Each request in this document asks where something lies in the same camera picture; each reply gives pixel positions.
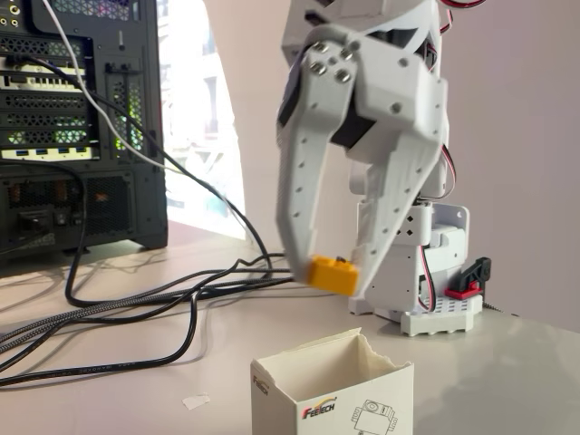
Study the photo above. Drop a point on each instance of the white cardboard servo box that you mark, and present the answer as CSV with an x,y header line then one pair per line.
x,y
326,389

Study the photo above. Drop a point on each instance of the yellow toy brick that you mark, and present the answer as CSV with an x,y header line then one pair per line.
x,y
331,274

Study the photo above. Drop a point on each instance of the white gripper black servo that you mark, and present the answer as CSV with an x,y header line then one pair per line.
x,y
393,97

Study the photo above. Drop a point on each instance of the black and red table clamp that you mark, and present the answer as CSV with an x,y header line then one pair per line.
x,y
473,274

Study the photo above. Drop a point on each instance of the white tape scrap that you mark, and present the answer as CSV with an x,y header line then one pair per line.
x,y
196,401

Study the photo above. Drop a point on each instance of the white robot arm with base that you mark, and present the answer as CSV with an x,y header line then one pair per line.
x,y
446,254

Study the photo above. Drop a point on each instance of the black computer tower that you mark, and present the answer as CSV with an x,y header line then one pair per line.
x,y
118,204

